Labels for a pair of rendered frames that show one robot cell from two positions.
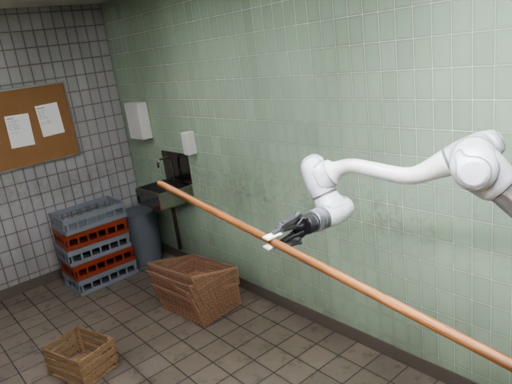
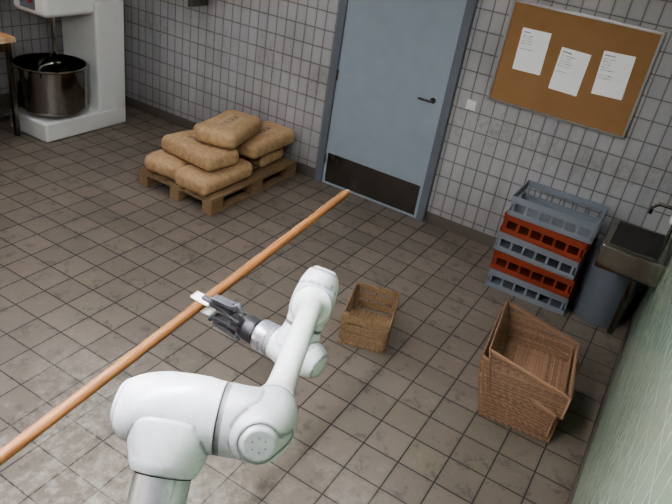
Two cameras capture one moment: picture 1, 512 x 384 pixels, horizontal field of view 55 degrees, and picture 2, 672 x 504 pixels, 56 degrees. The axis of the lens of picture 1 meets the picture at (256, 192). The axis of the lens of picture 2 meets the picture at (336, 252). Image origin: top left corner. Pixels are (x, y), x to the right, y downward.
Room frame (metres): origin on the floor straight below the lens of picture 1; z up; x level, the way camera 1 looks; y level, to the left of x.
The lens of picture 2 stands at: (1.30, -1.53, 2.45)
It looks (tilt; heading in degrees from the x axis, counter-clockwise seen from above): 30 degrees down; 65
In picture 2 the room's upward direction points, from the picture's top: 10 degrees clockwise
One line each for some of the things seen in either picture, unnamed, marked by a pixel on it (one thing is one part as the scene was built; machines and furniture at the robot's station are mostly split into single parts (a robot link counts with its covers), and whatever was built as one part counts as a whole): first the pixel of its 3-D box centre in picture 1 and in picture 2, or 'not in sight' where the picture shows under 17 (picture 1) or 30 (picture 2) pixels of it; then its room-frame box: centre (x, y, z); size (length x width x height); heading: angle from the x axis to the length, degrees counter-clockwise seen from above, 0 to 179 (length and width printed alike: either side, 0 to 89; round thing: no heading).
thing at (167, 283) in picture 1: (192, 280); (526, 362); (3.61, 0.61, 0.26); 0.56 x 0.49 x 0.28; 45
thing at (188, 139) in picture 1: (189, 142); not in sight; (4.19, 0.52, 1.28); 0.09 x 0.09 x 0.20; 38
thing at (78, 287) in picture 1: (100, 271); (532, 280); (4.46, 1.62, 0.08); 0.60 x 0.40 x 0.15; 130
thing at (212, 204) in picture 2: not in sight; (221, 172); (2.51, 3.65, 0.07); 1.20 x 0.80 x 0.14; 38
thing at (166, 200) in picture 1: (166, 205); (627, 267); (4.39, 0.85, 0.69); 0.46 x 0.36 x 0.94; 38
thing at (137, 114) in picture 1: (138, 120); not in sight; (4.86, 1.06, 1.45); 0.28 x 0.11 x 0.36; 38
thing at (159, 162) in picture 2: not in sight; (182, 158); (2.15, 3.62, 0.22); 0.62 x 0.36 x 0.15; 43
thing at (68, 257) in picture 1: (93, 244); (543, 245); (4.45, 1.63, 0.38); 0.60 x 0.40 x 0.15; 126
